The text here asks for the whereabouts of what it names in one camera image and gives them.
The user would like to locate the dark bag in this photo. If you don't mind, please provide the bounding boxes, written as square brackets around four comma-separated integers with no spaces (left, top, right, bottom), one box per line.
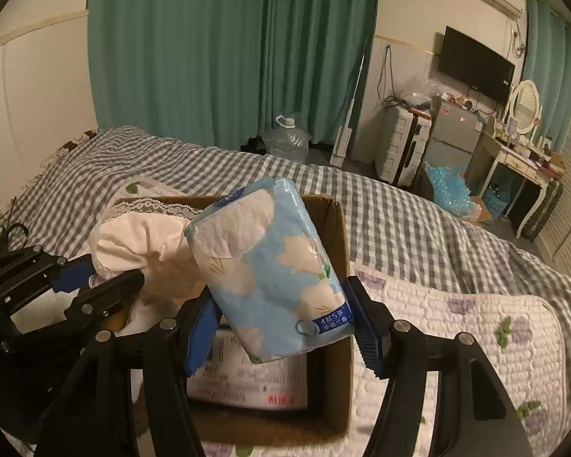
[240,136,268,155]

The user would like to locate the white flat mop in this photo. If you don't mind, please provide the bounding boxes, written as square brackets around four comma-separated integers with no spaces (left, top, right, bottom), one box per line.
[330,35,369,168]

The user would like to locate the white lace cloth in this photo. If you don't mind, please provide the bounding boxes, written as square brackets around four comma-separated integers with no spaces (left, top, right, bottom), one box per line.
[107,197,205,222]

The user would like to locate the large clear water bottle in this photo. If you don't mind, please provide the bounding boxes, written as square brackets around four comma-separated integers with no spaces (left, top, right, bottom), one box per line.
[262,113,312,165]

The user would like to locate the black cable loop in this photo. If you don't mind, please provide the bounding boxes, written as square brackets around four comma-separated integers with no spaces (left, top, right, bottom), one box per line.
[0,197,30,251]

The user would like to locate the white printed packet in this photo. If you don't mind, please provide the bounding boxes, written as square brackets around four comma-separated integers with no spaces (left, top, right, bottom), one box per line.
[188,326,310,411]

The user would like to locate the brown cardboard box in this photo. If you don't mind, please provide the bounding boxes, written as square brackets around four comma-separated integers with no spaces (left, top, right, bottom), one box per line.
[112,193,355,448]

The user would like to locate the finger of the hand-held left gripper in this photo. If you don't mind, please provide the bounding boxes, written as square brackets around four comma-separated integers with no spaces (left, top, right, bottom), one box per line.
[0,269,146,344]
[0,245,98,303]

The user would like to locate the dark green suitcase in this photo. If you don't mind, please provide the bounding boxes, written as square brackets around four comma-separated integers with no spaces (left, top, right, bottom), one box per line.
[521,178,565,243]

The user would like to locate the black television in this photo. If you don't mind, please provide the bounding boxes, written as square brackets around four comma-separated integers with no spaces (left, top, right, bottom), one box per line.
[438,26,517,105]

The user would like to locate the small orange cardboard box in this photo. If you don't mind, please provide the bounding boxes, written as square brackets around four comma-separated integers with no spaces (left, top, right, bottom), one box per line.
[461,195,494,224]

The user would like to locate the blue plastic basket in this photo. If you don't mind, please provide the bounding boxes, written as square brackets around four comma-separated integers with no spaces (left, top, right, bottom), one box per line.
[483,183,515,220]

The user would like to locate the blue plastic bag pile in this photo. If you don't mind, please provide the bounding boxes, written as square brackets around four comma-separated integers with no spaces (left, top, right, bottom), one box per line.
[423,162,479,222]

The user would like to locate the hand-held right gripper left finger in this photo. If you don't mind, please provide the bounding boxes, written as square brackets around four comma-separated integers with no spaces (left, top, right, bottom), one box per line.
[31,295,224,457]

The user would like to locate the cream cloth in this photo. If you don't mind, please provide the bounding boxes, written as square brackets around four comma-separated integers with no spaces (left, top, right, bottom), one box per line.
[89,207,215,339]

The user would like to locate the grey mini fridge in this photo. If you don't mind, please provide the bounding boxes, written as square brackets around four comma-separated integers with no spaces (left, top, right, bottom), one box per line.
[426,95,487,172]

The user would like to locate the black wall cables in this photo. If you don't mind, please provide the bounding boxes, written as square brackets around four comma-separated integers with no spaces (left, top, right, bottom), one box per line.
[378,45,397,106]

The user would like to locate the white suitcase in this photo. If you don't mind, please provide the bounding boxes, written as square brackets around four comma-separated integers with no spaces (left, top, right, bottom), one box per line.
[375,105,433,187]

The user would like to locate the blue floral tissue pack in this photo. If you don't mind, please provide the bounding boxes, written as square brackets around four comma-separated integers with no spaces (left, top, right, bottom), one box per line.
[183,176,357,365]

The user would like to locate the white dressing table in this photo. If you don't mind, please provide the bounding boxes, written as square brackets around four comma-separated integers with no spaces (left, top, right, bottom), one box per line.
[476,131,566,241]

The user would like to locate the white oval mirror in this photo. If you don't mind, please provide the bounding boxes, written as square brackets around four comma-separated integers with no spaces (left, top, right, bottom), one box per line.
[502,79,542,139]

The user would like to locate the green curtain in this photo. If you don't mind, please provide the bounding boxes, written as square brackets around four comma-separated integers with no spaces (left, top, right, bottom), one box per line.
[86,0,272,149]
[262,0,381,146]

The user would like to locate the grey checked blanket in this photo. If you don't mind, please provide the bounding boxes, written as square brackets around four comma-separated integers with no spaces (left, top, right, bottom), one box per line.
[0,126,571,391]

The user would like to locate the light teal curtain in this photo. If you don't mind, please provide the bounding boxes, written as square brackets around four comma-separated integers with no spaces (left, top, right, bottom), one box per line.
[523,0,571,153]

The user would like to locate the clear plastic bags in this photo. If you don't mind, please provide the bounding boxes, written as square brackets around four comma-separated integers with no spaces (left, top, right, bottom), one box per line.
[400,77,445,111]

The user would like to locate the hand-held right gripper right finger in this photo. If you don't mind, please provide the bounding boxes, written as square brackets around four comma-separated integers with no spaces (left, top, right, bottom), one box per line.
[340,276,538,457]

